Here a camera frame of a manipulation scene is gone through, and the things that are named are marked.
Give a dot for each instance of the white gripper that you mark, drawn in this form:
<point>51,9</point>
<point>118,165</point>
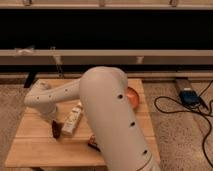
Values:
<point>50,117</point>

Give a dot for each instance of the dark red pepper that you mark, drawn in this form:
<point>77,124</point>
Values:
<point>56,129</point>

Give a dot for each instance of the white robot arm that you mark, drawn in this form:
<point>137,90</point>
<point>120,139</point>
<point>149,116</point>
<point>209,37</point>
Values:
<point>102,92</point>

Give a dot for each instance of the orange ceramic bowl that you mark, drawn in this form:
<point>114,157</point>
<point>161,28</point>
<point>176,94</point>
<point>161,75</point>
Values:
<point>133,97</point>

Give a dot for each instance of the white plastic bottle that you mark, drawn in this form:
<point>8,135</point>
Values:
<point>72,120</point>

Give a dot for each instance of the wooden table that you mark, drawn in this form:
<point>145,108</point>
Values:
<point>34,146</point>

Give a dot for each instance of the dark snack box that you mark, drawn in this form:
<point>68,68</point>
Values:
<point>92,143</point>

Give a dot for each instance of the blue power adapter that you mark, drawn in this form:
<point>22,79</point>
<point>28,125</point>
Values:
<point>189,97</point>

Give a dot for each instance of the long white rail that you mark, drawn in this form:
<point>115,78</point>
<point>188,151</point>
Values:
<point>105,57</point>

